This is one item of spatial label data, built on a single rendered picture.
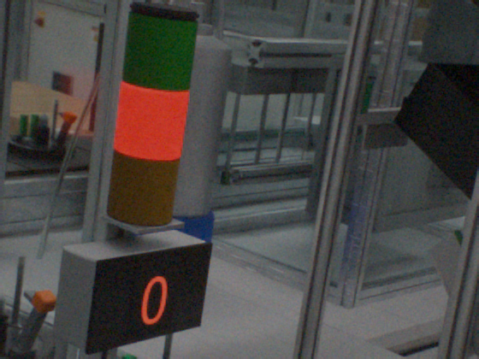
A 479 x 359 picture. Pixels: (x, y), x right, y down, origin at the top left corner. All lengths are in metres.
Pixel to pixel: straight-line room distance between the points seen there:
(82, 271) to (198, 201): 1.06
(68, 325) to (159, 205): 0.11
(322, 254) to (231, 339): 0.59
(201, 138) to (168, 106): 1.03
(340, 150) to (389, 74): 0.76
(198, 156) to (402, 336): 0.48
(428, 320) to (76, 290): 1.30
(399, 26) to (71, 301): 1.21
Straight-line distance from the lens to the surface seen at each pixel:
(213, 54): 1.83
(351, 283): 2.02
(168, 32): 0.81
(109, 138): 0.85
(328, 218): 1.21
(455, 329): 1.15
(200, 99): 1.83
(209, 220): 1.90
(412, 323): 2.03
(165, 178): 0.83
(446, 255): 1.19
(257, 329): 1.85
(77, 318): 0.83
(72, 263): 0.82
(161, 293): 0.86
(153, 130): 0.82
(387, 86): 1.95
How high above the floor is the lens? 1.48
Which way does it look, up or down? 15 degrees down
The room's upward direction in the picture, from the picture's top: 8 degrees clockwise
